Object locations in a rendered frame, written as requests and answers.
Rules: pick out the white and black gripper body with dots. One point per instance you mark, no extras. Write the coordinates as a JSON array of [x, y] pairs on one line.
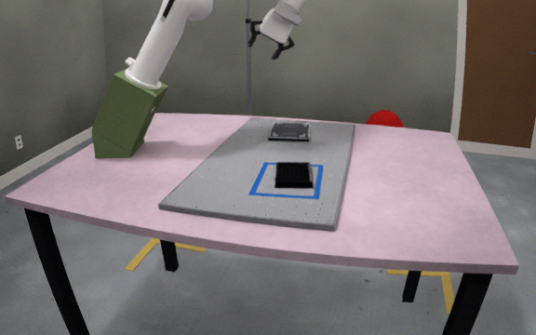
[[277, 27]]

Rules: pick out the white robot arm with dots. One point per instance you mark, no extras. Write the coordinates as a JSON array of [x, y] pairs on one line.
[[168, 29]]

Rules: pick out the blue tape square outline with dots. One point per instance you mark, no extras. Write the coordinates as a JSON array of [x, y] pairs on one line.
[[317, 184]]

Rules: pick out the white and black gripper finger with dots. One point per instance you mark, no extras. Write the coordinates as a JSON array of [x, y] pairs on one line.
[[282, 48], [254, 33]]

